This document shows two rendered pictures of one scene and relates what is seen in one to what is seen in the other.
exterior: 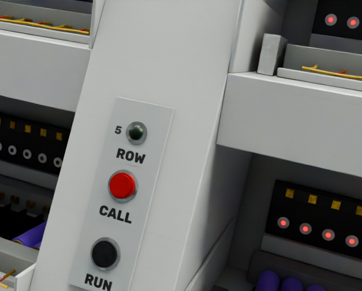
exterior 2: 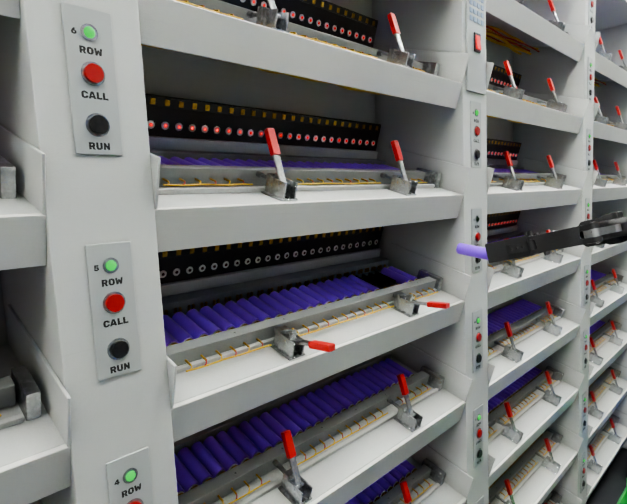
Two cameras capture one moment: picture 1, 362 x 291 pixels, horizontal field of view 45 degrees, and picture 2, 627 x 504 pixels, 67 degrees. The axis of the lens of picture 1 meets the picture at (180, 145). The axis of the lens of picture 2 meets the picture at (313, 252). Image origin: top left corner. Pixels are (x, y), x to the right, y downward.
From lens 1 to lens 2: 0.99 m
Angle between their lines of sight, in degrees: 62
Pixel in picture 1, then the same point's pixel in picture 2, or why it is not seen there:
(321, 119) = (497, 200)
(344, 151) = (498, 207)
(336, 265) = not seen: hidden behind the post
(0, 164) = (331, 259)
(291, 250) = not seen: hidden behind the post
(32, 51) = (449, 200)
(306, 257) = not seen: hidden behind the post
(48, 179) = (354, 255)
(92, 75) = (465, 204)
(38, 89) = (448, 213)
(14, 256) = (429, 281)
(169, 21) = (476, 180)
